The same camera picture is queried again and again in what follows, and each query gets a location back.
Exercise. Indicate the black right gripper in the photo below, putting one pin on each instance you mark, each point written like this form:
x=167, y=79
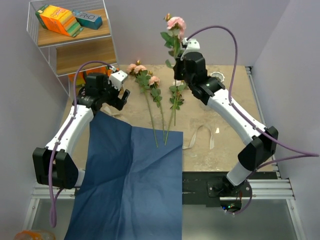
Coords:
x=179, y=63

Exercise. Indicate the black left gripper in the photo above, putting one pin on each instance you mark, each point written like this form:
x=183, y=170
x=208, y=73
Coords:
x=116, y=102

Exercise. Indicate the pink rose stem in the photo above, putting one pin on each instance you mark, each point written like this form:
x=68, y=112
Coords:
x=174, y=34
x=176, y=100

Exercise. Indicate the blue wrapping paper sheet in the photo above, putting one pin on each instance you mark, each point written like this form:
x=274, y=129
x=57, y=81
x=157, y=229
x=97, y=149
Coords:
x=116, y=147

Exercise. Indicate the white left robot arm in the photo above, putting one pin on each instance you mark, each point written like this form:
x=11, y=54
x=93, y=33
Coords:
x=53, y=163

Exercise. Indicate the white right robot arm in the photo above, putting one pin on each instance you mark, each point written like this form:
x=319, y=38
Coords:
x=259, y=147

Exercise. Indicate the white ribbed ceramic vase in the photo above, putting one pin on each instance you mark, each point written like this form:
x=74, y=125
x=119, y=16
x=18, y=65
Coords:
x=218, y=75

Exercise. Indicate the peach rose stem long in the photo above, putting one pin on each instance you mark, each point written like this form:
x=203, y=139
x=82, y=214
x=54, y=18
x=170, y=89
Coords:
x=146, y=81

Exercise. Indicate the peach rose stem short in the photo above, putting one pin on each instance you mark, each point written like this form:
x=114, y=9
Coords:
x=155, y=92

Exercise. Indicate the yellow orange sponge pack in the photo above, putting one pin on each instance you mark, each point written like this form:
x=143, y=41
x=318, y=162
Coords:
x=80, y=80

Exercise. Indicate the teal toothpaste box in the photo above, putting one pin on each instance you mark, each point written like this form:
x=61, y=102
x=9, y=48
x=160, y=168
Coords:
x=88, y=20

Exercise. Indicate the orange plastic bag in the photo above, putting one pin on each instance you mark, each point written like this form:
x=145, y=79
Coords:
x=34, y=234

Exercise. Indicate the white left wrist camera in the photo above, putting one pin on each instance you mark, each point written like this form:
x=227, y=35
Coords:
x=117, y=79

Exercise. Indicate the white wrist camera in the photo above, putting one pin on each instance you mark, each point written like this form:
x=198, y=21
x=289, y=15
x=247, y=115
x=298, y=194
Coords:
x=189, y=46
x=117, y=79

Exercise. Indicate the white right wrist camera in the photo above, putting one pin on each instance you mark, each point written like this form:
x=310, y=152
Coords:
x=189, y=46

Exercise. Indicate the white wire wooden shelf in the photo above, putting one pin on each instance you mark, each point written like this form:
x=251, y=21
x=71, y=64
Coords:
x=65, y=54

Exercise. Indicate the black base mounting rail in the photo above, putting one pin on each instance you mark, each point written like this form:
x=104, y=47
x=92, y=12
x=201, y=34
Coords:
x=164, y=189

